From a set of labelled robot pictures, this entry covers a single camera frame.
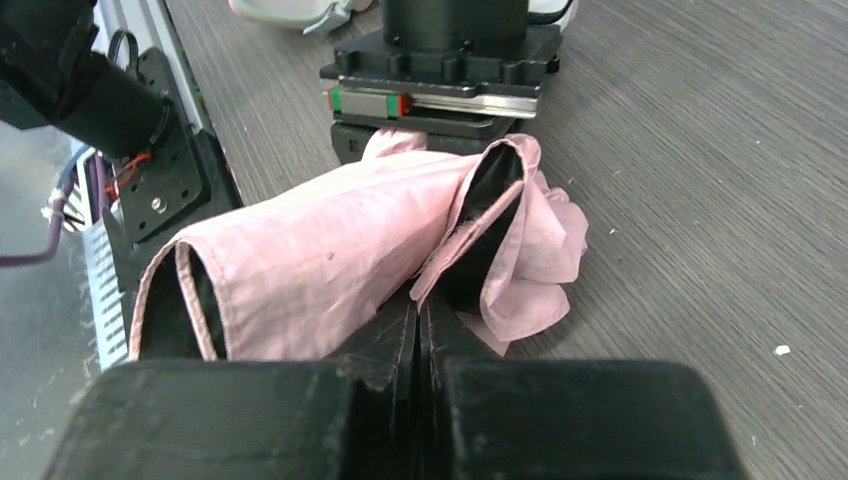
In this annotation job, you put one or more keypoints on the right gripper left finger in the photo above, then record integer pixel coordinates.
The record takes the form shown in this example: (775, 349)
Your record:
(342, 417)

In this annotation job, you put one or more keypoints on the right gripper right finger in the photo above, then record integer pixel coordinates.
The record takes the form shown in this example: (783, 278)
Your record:
(491, 418)

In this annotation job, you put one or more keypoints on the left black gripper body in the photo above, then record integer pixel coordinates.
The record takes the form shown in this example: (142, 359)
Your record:
(461, 99)

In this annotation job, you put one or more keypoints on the pink and black folding umbrella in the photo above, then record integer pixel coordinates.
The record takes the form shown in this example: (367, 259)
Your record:
(293, 277)

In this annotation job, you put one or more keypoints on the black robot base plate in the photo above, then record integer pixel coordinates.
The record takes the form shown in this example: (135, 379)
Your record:
(186, 178)

